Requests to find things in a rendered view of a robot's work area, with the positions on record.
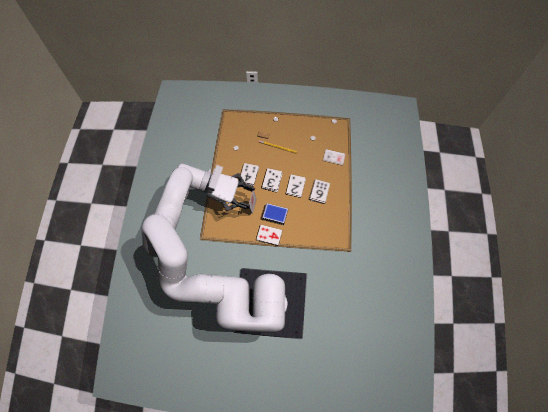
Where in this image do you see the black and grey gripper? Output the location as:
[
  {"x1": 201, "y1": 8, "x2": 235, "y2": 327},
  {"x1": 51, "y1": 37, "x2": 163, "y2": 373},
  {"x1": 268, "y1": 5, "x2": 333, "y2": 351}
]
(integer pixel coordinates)
[{"x1": 206, "y1": 173, "x2": 255, "y2": 211}]

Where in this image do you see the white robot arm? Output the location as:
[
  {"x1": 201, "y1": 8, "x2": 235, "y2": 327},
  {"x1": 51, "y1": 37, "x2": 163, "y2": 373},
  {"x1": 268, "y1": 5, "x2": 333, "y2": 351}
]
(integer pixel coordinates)
[{"x1": 142, "y1": 164, "x2": 287, "y2": 332}]

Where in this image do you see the dark blue card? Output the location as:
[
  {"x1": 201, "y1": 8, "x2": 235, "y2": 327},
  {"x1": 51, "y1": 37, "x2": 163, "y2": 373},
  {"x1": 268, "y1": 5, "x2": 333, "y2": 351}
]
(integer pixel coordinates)
[{"x1": 262, "y1": 203, "x2": 288, "y2": 223}]

